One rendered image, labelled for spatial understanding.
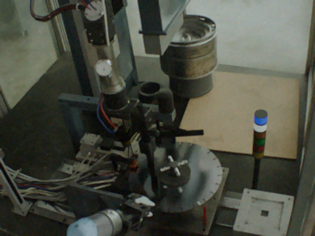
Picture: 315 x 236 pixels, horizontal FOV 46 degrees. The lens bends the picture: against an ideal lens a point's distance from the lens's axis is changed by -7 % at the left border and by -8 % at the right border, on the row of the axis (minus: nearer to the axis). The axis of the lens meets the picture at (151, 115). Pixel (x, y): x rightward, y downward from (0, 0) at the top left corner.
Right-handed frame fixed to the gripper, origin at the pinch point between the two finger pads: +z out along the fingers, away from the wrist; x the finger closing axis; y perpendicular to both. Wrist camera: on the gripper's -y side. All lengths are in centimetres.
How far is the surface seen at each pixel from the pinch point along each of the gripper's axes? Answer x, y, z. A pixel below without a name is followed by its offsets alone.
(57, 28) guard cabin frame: 45, -134, 84
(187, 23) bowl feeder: 62, -38, 79
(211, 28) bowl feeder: 61, -23, 75
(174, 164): 10.1, 0.4, 15.1
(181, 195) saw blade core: 1.6, 7.1, 12.0
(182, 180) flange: 5.4, 4.5, 15.9
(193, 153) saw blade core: 12.5, 1.3, 28.0
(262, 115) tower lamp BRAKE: 33.7, 24.4, 21.6
